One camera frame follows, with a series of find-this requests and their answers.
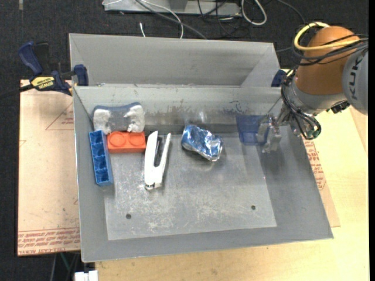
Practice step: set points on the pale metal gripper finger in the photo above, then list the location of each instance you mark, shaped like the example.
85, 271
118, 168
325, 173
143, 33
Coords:
263, 132
274, 140

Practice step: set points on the blue clear plastic cup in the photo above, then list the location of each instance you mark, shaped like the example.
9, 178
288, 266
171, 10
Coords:
247, 129

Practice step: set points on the crumpled blue foil packet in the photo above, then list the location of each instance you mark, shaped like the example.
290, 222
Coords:
202, 142

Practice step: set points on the grey metal bin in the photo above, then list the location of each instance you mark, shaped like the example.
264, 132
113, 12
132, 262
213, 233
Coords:
190, 192

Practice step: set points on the white stapler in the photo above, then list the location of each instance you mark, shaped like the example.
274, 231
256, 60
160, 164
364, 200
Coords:
152, 162

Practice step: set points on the orange flat block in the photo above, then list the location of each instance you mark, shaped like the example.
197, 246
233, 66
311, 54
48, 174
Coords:
126, 141

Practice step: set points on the blue long plastic block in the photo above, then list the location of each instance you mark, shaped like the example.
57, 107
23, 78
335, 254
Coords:
101, 159

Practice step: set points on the brown cardboard board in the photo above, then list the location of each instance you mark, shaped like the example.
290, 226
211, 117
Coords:
47, 171

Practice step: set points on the black cylinder on white bracket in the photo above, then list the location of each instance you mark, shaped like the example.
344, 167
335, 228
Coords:
340, 106

